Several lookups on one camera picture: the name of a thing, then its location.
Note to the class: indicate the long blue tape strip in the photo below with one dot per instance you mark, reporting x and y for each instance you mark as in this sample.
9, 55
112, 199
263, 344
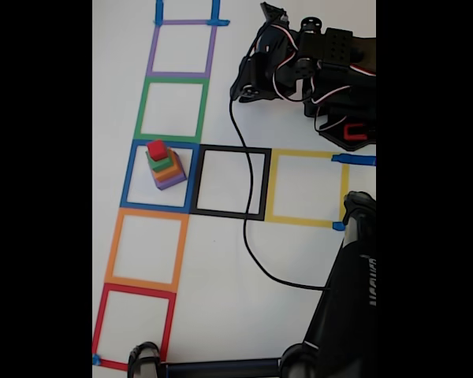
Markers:
358, 160

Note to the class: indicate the orange cube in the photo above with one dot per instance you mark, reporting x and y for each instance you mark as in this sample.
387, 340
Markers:
169, 172

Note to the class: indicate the small blue tape piece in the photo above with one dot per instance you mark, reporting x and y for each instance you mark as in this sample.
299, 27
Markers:
96, 359
338, 226

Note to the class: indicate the small red cube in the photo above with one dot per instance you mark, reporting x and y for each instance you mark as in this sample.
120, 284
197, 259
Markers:
155, 149

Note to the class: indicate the green cube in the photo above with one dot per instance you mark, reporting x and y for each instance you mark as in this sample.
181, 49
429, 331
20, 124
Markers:
159, 163

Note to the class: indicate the red square frame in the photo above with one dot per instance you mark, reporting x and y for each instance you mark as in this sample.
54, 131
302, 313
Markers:
98, 327

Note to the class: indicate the twisted blue tape strip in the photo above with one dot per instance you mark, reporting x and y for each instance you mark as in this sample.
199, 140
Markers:
159, 12

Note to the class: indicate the purple square block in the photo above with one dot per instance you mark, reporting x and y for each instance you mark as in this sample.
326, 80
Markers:
173, 183

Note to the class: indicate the black tripod stand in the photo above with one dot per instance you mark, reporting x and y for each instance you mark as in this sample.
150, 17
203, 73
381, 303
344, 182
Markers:
339, 315

